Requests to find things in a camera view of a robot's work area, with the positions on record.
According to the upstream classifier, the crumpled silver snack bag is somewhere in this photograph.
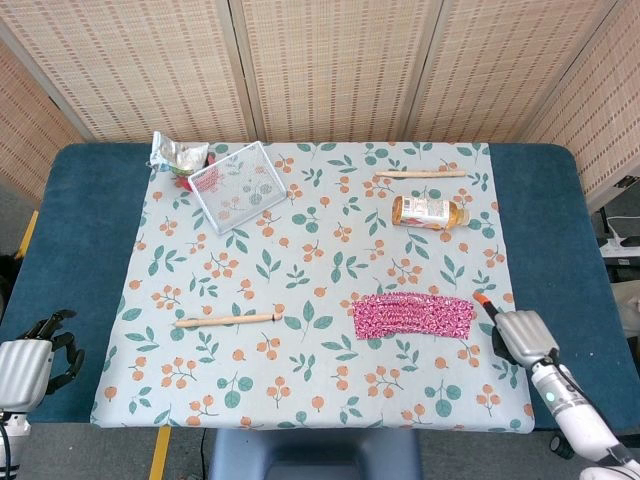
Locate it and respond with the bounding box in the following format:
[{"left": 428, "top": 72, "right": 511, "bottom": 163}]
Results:
[{"left": 148, "top": 130, "right": 210, "bottom": 177}]

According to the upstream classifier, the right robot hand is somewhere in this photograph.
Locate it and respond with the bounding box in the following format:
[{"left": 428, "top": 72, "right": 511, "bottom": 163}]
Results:
[{"left": 472, "top": 291, "right": 561, "bottom": 371}]

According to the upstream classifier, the bamboo folding screen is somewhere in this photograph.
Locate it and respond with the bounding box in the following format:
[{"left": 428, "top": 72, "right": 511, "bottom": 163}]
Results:
[{"left": 0, "top": 0, "right": 640, "bottom": 201}]

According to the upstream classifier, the plain wooden stick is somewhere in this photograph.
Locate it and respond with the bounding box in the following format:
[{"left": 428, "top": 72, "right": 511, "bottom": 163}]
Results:
[{"left": 374, "top": 170, "right": 467, "bottom": 179}]

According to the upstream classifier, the small red cup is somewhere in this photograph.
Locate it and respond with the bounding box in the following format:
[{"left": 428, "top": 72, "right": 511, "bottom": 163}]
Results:
[{"left": 172, "top": 154, "right": 224, "bottom": 194}]

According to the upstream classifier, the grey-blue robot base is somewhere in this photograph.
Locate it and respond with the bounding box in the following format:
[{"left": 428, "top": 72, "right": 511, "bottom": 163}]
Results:
[{"left": 208, "top": 428, "right": 421, "bottom": 480}]

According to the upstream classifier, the white power strip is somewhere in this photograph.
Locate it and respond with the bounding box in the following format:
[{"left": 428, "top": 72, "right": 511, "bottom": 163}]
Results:
[{"left": 598, "top": 234, "right": 640, "bottom": 259}]

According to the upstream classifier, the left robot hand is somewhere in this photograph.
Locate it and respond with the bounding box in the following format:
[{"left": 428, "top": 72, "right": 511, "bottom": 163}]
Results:
[{"left": 0, "top": 309, "right": 86, "bottom": 414}]

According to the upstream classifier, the amber drink bottle with label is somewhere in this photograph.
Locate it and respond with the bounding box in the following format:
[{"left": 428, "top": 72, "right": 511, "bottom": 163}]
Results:
[{"left": 391, "top": 194, "right": 471, "bottom": 231}]

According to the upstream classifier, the floral leaf berry tablecloth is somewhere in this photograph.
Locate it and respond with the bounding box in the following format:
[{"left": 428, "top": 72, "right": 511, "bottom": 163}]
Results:
[{"left": 89, "top": 141, "right": 536, "bottom": 432}]

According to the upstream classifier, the wooden stick with metal ring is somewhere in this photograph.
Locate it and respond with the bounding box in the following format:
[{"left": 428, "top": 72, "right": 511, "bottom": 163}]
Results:
[{"left": 173, "top": 313, "right": 284, "bottom": 329}]

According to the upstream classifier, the dark blue table cover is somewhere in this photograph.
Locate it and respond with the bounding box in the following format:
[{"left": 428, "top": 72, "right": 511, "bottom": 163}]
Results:
[{"left": 0, "top": 142, "right": 640, "bottom": 436}]

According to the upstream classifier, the white power cable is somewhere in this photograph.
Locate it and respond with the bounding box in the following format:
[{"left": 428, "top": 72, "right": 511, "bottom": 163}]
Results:
[{"left": 601, "top": 214, "right": 640, "bottom": 242}]

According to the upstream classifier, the white wire mesh basket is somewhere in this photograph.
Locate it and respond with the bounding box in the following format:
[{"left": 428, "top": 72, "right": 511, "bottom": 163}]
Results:
[{"left": 187, "top": 140, "right": 289, "bottom": 236}]

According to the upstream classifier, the pink knitted cloth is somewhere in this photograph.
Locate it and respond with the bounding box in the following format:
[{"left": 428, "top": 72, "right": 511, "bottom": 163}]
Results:
[{"left": 352, "top": 292, "right": 475, "bottom": 342}]

